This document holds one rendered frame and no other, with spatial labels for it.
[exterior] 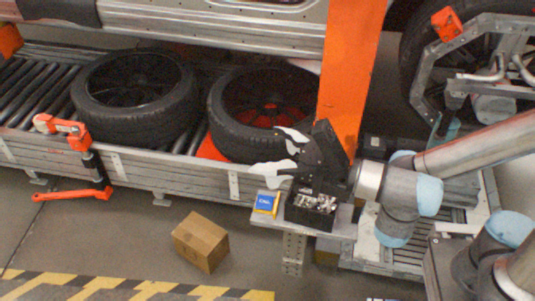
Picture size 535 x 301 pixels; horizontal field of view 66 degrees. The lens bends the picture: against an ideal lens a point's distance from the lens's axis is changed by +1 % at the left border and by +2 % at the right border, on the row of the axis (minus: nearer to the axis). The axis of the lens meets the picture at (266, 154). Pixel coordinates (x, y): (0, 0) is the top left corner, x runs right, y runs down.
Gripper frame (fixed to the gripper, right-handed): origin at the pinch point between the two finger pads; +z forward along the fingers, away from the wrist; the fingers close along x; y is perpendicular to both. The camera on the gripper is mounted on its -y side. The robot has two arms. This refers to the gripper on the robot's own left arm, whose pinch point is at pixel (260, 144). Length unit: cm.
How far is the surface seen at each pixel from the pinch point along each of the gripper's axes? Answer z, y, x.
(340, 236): -19, 73, 47
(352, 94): -11, 19, 61
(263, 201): 15, 70, 51
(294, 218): 0, 70, 47
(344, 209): -17, 71, 61
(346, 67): -8, 8, 59
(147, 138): 88, 78, 80
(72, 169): 125, 97, 61
